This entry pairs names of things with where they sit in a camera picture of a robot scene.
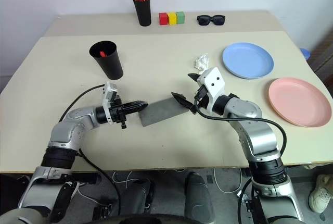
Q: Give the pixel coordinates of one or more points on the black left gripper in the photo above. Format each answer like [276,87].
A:
[117,110]

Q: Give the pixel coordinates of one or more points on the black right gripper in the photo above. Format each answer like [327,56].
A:
[200,95]

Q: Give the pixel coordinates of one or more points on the grey felt glasses case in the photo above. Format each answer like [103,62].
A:
[161,112]

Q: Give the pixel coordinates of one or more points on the red marker pen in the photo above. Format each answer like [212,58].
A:
[103,53]

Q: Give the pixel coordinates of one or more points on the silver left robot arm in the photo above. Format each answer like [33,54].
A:
[72,127]

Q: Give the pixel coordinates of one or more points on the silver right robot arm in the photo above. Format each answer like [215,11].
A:
[257,135]

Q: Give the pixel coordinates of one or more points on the crumpled white paper ball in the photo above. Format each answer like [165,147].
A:
[202,62]

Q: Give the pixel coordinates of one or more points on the wide black plastic cup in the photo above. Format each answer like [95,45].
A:
[112,67]

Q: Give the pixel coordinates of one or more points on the blue plastic plate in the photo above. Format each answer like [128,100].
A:
[247,60]

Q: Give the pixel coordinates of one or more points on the black sunglasses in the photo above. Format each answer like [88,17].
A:
[203,20]

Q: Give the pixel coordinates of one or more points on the green wooden block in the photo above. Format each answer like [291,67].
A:
[180,17]

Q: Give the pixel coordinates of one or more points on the yellow wooden block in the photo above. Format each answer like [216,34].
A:
[172,19]

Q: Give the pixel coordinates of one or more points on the red wooden block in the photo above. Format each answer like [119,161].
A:
[163,19]

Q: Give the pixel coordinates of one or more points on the tall black pen holder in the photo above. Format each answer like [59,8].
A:
[143,15]

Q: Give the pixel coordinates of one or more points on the dark rounded padded shape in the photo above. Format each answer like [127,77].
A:
[200,195]
[138,200]

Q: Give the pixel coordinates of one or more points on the pink plastic plate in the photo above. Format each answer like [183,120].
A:
[299,101]

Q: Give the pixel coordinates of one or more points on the blue round container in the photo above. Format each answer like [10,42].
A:
[305,52]

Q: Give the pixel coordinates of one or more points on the dark ribbed chair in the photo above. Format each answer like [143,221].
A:
[323,60]

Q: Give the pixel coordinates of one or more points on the silver robot torso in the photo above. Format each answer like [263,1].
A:
[15,217]

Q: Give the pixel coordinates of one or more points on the white sneaker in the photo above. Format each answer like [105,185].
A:
[321,195]

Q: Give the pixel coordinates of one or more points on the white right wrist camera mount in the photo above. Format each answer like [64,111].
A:
[213,80]

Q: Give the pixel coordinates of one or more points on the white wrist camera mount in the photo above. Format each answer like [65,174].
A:
[107,96]
[213,80]

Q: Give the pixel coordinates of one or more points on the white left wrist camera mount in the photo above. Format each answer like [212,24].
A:
[107,96]

